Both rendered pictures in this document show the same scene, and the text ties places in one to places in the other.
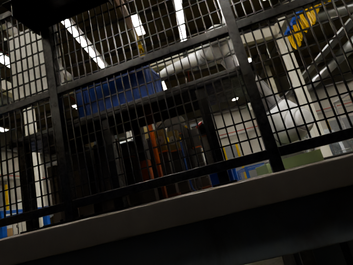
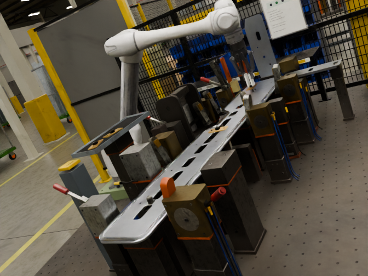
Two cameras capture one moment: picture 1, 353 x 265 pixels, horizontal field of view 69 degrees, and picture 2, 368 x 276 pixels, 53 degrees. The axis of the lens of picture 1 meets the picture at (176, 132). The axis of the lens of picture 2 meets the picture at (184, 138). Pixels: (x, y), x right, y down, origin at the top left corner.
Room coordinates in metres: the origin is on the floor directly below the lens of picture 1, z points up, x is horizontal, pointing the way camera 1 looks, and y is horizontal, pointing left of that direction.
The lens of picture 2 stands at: (3.24, 0.66, 1.47)
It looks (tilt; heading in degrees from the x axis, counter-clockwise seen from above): 17 degrees down; 205
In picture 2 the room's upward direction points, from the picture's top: 23 degrees counter-clockwise
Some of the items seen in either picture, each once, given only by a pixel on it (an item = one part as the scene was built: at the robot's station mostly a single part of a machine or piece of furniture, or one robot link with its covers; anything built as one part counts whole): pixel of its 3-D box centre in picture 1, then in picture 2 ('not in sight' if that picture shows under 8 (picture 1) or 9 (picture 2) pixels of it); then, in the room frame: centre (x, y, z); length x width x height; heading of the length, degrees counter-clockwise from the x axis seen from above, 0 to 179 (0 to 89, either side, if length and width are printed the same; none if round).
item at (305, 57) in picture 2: (133, 116); (245, 73); (0.91, 0.14, 1.01); 0.90 x 0.22 x 0.03; 78
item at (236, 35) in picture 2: not in sight; (234, 36); (1.37, 0.25, 1.30); 0.09 x 0.09 x 0.06
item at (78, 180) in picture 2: not in sight; (97, 219); (2.24, -0.27, 0.92); 0.08 x 0.08 x 0.44; 78
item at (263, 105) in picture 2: not in sight; (274, 144); (1.81, 0.36, 0.87); 0.12 x 0.07 x 0.35; 78
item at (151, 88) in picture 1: (121, 99); (245, 59); (0.91, 0.17, 1.09); 0.30 x 0.17 x 0.13; 73
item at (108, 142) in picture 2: (203, 128); (113, 133); (1.99, -0.22, 1.16); 0.37 x 0.14 x 0.02; 168
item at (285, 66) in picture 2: (85, 174); (296, 89); (1.13, 0.43, 0.88); 0.08 x 0.08 x 0.36; 78
